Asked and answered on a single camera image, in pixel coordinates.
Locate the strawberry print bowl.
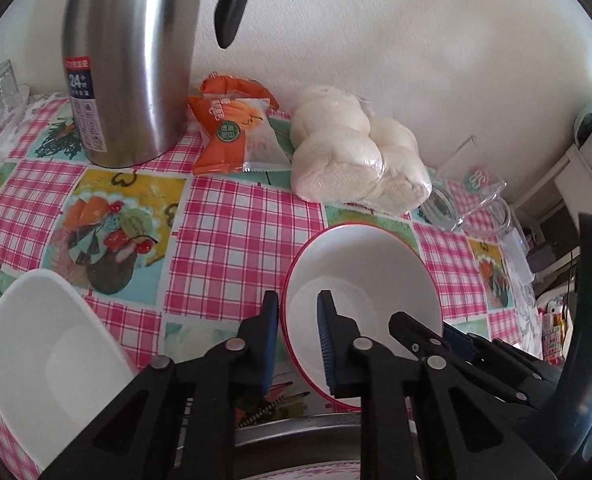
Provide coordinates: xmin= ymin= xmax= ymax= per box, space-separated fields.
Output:
xmin=280 ymin=222 xmax=444 ymax=413

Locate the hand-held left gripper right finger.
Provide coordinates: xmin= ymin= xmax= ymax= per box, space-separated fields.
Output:
xmin=316 ymin=290 xmax=559 ymax=480

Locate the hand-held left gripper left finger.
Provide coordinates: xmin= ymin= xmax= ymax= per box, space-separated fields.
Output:
xmin=38 ymin=290 xmax=281 ymax=480

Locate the white power strip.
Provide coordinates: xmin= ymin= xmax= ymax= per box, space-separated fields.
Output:
xmin=500 ymin=230 xmax=534 ymax=283

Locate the clear glass mug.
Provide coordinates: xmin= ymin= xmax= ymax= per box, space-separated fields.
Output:
xmin=418 ymin=135 xmax=514 ymax=236

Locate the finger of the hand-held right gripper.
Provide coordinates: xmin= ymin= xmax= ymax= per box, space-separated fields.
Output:
xmin=388 ymin=311 xmax=537 ymax=409
xmin=444 ymin=327 xmax=565 ymax=397

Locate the black charger plug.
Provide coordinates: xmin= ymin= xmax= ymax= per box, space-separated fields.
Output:
xmin=526 ymin=240 xmax=562 ymax=272

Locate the white square bowl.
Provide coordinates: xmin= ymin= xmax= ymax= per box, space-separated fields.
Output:
xmin=0 ymin=268 xmax=139 ymax=478

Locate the bag of white steamed buns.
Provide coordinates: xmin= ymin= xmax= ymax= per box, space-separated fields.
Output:
xmin=290 ymin=85 xmax=433 ymax=211

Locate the stainless steel thermos jug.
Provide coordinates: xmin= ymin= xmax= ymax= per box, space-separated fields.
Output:
xmin=61 ymin=0 xmax=261 ymax=168

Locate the orange and white snack packet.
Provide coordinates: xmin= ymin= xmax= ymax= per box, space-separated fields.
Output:
xmin=188 ymin=97 xmax=293 ymax=176

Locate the small clear glass cup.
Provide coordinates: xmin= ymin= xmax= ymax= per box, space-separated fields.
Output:
xmin=0 ymin=59 xmax=18 ymax=111

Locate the white carved shelf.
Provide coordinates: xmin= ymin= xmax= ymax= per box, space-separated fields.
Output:
xmin=513 ymin=145 xmax=592 ymax=223

